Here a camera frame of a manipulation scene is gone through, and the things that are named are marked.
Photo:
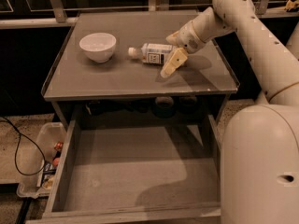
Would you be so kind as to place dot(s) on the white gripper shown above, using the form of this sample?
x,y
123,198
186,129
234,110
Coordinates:
x,y
189,38

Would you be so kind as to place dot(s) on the clear plastic bottle blue label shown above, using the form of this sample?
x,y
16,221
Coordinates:
x,y
151,53

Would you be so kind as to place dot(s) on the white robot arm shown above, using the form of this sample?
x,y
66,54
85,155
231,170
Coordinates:
x,y
260,147

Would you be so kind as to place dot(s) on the open grey top drawer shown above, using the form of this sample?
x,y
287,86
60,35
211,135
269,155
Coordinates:
x,y
166,174

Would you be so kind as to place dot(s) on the red capped bottle in bin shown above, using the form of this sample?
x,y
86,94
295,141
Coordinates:
x,y
59,146

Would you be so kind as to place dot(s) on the dark tape roll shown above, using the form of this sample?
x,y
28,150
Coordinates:
x,y
187,104
163,107

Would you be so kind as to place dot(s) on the white ceramic bowl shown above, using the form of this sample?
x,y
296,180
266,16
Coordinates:
x,y
98,47

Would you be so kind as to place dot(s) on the grey wooden cabinet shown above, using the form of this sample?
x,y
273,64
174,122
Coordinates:
x,y
74,77

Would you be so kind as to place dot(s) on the small box in bin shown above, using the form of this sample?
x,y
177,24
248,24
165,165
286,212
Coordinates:
x,y
47,172

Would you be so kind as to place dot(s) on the clear plastic storage bin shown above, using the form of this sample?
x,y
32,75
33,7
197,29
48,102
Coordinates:
x,y
34,158

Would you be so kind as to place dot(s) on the metal railing frame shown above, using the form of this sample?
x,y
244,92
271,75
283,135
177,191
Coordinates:
x,y
17,13

